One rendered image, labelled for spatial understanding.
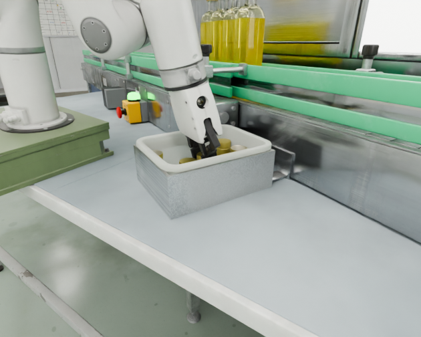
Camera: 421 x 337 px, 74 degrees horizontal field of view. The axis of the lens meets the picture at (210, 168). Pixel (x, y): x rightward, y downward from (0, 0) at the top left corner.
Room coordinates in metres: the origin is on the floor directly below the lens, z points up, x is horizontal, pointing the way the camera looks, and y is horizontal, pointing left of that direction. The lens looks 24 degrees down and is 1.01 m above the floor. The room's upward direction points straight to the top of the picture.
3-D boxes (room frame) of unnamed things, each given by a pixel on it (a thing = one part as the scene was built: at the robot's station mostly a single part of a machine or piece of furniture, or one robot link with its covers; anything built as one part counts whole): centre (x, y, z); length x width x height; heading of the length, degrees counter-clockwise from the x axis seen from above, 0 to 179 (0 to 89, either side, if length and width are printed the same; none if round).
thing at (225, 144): (0.59, -0.03, 0.79); 0.04 x 0.04 x 0.04
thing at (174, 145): (0.51, 0.01, 0.80); 0.22 x 0.17 x 0.09; 121
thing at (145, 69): (1.43, 0.47, 0.93); 1.75 x 0.01 x 0.08; 31
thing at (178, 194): (0.52, -0.01, 0.79); 0.27 x 0.17 x 0.08; 121
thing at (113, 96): (1.23, 0.42, 0.79); 0.08 x 0.08 x 0.08; 31
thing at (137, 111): (0.99, 0.27, 0.79); 0.07 x 0.07 x 0.07; 31
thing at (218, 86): (1.46, 0.40, 0.93); 1.75 x 0.01 x 0.08; 31
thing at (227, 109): (0.67, -0.02, 0.85); 0.09 x 0.04 x 0.07; 121
